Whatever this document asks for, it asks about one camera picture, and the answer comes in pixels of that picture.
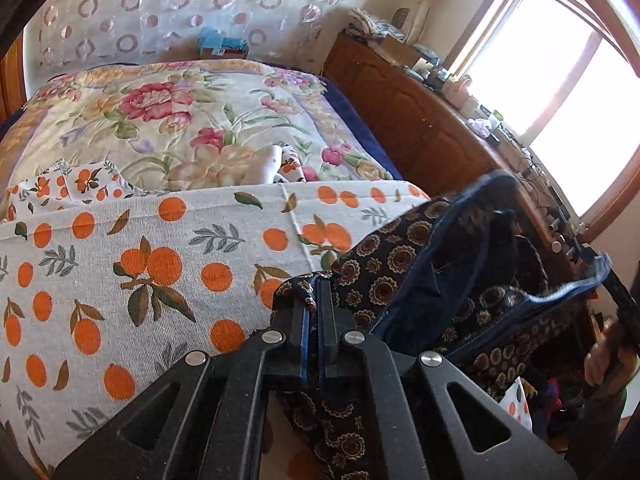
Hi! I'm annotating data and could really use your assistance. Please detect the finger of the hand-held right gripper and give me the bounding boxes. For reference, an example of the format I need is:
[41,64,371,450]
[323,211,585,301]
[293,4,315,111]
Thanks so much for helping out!
[550,237,640,356]

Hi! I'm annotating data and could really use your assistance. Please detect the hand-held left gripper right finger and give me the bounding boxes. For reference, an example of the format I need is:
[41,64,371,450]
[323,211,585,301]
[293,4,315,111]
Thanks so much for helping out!
[316,279,578,480]

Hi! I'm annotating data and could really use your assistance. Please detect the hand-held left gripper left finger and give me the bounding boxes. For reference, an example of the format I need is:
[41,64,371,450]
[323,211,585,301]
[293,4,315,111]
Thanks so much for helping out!
[52,304,311,480]

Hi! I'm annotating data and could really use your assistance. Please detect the navy circle-patterned shirt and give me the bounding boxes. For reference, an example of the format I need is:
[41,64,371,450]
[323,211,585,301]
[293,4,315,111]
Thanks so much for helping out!
[267,170,613,480]

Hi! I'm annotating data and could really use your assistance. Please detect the person's right hand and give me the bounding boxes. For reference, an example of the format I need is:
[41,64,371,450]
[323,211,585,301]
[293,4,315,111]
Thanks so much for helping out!
[584,320,638,388]

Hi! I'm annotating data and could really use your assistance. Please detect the cluster of small household items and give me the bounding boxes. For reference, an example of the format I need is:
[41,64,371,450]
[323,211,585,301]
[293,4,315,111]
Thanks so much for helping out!
[410,45,586,261]

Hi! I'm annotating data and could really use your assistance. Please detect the orange fruit print bedsheet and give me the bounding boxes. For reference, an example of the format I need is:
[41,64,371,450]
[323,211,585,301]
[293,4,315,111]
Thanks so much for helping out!
[0,145,532,480]

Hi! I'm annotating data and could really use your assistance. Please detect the white cloth bundle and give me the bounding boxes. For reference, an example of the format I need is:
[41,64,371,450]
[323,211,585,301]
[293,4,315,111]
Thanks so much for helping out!
[245,145,283,186]

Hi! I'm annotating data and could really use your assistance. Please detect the wooden framed window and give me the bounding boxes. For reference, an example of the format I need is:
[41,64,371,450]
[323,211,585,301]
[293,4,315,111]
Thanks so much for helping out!
[442,0,640,241]

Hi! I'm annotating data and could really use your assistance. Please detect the navy blue bed cover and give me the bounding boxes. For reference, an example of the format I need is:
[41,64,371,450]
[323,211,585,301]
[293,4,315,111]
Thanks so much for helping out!
[320,77,406,181]

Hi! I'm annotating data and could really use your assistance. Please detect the long wooden cabinet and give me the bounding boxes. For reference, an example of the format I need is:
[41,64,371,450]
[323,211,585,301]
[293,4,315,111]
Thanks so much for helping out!
[322,32,581,281]

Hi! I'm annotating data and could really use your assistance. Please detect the pink bottle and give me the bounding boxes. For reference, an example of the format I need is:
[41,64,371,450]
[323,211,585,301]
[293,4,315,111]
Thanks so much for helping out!
[442,75,473,106]

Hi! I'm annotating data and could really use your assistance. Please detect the floral quilt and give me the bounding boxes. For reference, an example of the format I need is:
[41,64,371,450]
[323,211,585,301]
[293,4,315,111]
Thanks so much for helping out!
[0,59,406,196]

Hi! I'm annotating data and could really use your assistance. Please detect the cardboard box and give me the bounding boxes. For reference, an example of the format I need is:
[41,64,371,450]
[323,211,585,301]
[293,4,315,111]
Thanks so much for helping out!
[380,37,421,66]

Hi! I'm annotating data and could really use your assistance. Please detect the blue box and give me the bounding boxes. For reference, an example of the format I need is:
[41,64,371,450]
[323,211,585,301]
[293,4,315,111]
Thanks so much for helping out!
[197,26,249,60]

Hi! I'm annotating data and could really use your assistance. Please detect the stack of folded cloths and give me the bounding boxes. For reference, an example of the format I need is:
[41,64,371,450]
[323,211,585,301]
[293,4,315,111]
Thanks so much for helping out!
[347,7,406,41]

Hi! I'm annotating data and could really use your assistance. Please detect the white gathered curtain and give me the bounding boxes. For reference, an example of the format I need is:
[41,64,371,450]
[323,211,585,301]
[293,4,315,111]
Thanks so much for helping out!
[400,0,453,43]

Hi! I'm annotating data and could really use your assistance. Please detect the sheer circle-patterned curtain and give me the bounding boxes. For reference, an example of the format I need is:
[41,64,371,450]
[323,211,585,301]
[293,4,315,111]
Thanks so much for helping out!
[22,0,371,73]

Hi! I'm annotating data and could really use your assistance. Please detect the wooden slatted wardrobe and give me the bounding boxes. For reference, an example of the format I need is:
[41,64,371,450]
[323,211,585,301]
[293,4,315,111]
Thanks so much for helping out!
[0,35,28,123]

